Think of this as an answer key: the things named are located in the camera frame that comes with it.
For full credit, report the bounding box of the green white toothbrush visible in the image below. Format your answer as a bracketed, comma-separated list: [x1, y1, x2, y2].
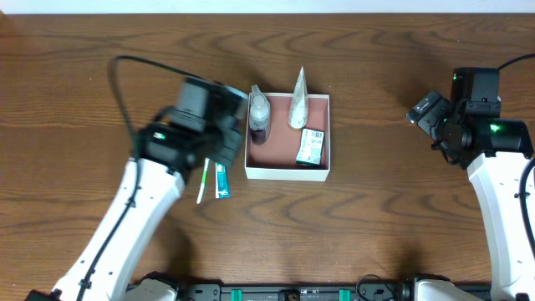
[196, 158, 211, 205]

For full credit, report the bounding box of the clear spray bottle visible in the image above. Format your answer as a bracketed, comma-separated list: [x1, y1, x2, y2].
[248, 85, 271, 145]

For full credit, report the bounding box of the white cosmetic tube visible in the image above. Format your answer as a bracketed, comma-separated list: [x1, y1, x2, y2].
[288, 67, 308, 130]

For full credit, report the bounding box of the green white soap box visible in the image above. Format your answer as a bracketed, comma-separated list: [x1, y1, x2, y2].
[296, 129, 325, 166]

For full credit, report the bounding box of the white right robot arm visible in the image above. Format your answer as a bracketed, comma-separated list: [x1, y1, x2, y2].
[407, 91, 534, 300]

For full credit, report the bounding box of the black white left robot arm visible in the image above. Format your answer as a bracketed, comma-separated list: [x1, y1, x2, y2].
[27, 81, 248, 300]

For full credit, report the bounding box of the teal white toothpaste tube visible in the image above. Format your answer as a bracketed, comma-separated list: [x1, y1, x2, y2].
[215, 163, 231, 199]

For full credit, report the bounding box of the white box with pink interior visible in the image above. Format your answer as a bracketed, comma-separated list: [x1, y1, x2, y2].
[244, 93, 331, 182]

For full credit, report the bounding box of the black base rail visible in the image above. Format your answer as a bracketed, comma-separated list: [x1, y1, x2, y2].
[164, 283, 399, 301]

